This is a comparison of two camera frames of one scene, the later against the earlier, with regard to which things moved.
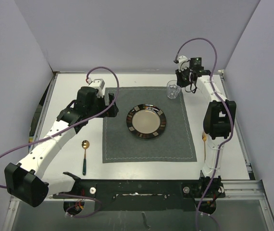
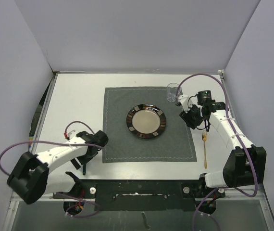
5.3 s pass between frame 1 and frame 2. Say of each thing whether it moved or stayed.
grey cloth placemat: stayed
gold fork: stayed
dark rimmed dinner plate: stayed
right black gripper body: moved
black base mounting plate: stayed
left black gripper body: moved
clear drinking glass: moved
